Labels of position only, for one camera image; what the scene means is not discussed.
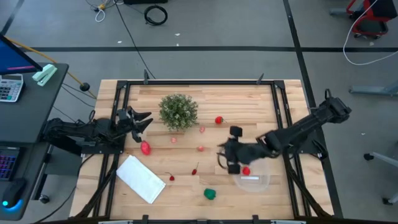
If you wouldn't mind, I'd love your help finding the red and black chair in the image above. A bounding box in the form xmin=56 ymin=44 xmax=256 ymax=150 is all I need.
xmin=346 ymin=0 xmax=398 ymax=40

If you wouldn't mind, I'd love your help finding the mint green stapler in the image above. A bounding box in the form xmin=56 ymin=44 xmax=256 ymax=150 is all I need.
xmin=32 ymin=63 xmax=58 ymax=87

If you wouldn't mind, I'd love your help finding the black aluminium table frame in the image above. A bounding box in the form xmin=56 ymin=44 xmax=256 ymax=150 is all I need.
xmin=70 ymin=70 xmax=345 ymax=224

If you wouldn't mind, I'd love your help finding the large red pepper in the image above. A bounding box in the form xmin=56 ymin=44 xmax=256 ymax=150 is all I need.
xmin=140 ymin=140 xmax=152 ymax=156

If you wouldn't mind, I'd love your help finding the computer monitor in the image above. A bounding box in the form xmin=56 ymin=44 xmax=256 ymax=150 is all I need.
xmin=0 ymin=34 xmax=44 ymax=76

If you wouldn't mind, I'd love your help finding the coiled black cable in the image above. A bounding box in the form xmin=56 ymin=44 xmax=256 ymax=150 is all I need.
xmin=143 ymin=4 xmax=169 ymax=27

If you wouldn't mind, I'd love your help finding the black side desk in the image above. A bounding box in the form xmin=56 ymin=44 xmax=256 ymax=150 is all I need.
xmin=0 ymin=62 xmax=70 ymax=222

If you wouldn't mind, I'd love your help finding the folded white cloth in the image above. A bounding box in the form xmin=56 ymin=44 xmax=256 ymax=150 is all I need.
xmin=116 ymin=154 xmax=167 ymax=205

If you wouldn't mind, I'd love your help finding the long thin black cable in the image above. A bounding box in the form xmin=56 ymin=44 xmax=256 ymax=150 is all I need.
xmin=113 ymin=0 xmax=156 ymax=80

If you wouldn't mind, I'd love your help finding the green bell pepper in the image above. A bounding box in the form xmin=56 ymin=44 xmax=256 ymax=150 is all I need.
xmin=203 ymin=188 xmax=217 ymax=201

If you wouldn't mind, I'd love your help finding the clear plastic tupperware container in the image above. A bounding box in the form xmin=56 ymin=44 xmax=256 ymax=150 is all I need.
xmin=231 ymin=158 xmax=271 ymax=193

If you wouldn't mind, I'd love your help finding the long white floor cable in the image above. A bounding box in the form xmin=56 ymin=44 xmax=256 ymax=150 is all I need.
xmin=342 ymin=0 xmax=398 ymax=67

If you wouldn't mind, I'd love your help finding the large black box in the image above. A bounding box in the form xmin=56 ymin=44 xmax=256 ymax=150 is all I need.
xmin=123 ymin=0 xmax=169 ymax=5

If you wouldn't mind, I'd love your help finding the backlit keyboard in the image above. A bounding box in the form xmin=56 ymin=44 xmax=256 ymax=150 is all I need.
xmin=0 ymin=147 xmax=20 ymax=182

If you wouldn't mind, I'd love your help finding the white cable with yellow plug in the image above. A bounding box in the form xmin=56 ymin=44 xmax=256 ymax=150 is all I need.
xmin=94 ymin=2 xmax=107 ymax=23

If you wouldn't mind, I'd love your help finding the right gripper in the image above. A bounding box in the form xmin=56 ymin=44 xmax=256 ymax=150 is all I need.
xmin=217 ymin=125 xmax=271 ymax=175

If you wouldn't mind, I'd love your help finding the black computer mouse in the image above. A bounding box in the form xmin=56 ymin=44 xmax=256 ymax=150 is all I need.
xmin=1 ymin=177 xmax=27 ymax=210

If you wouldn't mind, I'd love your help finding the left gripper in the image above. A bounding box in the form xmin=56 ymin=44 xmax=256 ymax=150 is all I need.
xmin=116 ymin=105 xmax=154 ymax=144

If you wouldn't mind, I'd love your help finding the yellow floor cable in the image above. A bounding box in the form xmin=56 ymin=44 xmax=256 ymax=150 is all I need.
xmin=4 ymin=36 xmax=98 ymax=100

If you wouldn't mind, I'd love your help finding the grey desk calculator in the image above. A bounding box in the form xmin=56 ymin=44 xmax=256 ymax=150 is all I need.
xmin=0 ymin=73 xmax=24 ymax=103

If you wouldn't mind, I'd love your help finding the potted green artificial plant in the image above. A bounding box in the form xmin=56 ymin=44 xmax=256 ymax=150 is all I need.
xmin=158 ymin=93 xmax=200 ymax=132

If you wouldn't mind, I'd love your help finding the grey table leg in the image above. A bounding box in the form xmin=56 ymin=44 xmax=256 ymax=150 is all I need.
xmin=348 ymin=80 xmax=398 ymax=96

